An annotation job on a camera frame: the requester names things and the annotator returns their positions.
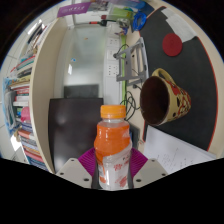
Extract yellow patterned mug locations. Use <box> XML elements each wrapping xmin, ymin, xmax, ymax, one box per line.
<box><xmin>139</xmin><ymin>67</ymin><xmax>192</xmax><ymax>127</ymax></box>

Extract black computer monitor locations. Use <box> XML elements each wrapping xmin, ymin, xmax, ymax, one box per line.
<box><xmin>48</xmin><ymin>97</ymin><xmax>141</xmax><ymax>174</ymax></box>

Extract purple pennant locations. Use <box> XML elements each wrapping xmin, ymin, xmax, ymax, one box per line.
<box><xmin>56</xmin><ymin>2</ymin><xmax>93</xmax><ymax>18</ymax></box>

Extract black cables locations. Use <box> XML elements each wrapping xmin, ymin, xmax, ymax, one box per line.
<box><xmin>119</xmin><ymin>89</ymin><xmax>141</xmax><ymax>121</ymax></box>

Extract shelf unit with books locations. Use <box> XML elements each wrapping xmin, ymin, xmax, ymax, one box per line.
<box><xmin>2</xmin><ymin>16</ymin><xmax>68</xmax><ymax>173</ymax></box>

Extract white paper sheet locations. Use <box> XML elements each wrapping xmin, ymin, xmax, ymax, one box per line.
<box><xmin>142</xmin><ymin>124</ymin><xmax>218</xmax><ymax>175</ymax></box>

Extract flat round red coaster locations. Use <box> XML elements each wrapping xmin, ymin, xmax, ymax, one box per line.
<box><xmin>161</xmin><ymin>32</ymin><xmax>184</xmax><ymax>57</ymax></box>

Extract dark wine bottle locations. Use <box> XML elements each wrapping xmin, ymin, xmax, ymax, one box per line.
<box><xmin>89</xmin><ymin>18</ymin><xmax>118</xmax><ymax>28</ymax></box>

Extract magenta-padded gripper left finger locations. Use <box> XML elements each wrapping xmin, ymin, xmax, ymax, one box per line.
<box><xmin>54</xmin><ymin>147</ymin><xmax>100</xmax><ymax>190</ymax></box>

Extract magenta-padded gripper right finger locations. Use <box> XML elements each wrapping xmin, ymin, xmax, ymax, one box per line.
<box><xmin>128</xmin><ymin>147</ymin><xmax>169</xmax><ymax>190</ymax></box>

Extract orange juice bottle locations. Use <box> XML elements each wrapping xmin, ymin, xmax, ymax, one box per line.
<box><xmin>93</xmin><ymin>104</ymin><xmax>134</xmax><ymax>192</ymax></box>

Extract white paper napkin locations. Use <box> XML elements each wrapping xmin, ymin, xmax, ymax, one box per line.
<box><xmin>160</xmin><ymin>7</ymin><xmax>198</xmax><ymax>43</ymax></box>

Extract black desk mat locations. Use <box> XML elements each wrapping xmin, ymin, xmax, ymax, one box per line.
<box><xmin>139</xmin><ymin>5</ymin><xmax>219</xmax><ymax>153</ymax></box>

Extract grey metal laptop stand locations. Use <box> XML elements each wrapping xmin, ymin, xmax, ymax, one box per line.
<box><xmin>113</xmin><ymin>36</ymin><xmax>149</xmax><ymax>88</ymax></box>

